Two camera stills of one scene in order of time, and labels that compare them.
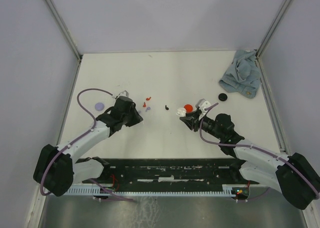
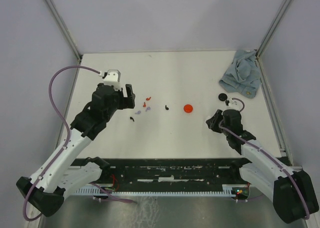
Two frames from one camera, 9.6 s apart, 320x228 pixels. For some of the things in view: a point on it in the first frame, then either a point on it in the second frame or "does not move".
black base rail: (167, 172) does not move
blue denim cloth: (243, 76) does not move
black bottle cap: (222, 96) does not move
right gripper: (192, 120) -> (211, 123)
